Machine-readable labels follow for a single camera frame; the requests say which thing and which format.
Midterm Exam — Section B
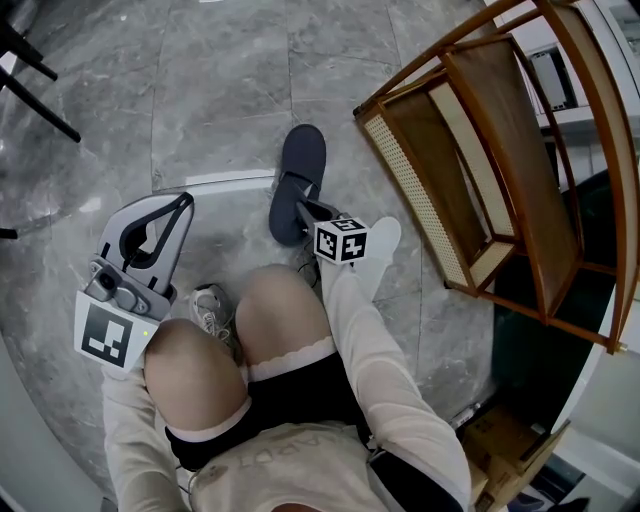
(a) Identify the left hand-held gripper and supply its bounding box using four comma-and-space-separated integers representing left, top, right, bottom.
73, 192, 195, 374

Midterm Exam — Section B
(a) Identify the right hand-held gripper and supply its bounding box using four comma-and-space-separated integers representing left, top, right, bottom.
295, 199, 370, 265

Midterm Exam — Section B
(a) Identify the dark grey slipper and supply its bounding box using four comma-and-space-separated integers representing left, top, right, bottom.
268, 123, 327, 247

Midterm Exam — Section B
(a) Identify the white slipper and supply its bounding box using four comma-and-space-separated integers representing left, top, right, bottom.
349, 216, 403, 304

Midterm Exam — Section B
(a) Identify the person's right forearm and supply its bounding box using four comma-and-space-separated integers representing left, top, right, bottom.
319, 254, 451, 441

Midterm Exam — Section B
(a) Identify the person's left forearm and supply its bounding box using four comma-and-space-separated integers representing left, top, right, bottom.
101, 352, 174, 501

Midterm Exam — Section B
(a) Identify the grey left sneaker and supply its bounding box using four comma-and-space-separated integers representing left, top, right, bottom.
188, 283, 245, 364

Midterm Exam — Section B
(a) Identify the person's right leg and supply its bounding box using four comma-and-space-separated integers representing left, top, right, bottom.
234, 263, 371, 441

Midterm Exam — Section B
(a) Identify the person's leg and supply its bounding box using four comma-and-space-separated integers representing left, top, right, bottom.
143, 317, 281, 471
234, 263, 371, 441

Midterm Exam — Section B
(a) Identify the person's left leg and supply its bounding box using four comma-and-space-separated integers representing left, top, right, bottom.
143, 317, 281, 471

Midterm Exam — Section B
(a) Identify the grey chair with black legs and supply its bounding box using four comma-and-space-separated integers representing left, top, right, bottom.
0, 14, 82, 144

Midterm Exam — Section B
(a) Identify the wooden three-tier cart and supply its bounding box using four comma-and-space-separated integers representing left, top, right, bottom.
353, 0, 640, 355

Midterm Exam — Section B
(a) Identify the white curved fixture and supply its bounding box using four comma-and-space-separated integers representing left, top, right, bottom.
0, 329, 119, 512

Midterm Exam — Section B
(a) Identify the clear plastic bottle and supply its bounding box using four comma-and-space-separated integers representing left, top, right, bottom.
449, 402, 481, 431

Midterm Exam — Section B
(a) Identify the person's torso in cream sweater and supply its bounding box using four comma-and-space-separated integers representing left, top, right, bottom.
164, 419, 474, 512

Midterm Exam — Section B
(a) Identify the plain cardboard box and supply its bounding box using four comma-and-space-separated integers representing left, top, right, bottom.
459, 403, 571, 471

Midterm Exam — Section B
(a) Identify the labelled cardboard box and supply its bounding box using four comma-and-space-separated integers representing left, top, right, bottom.
467, 457, 524, 512

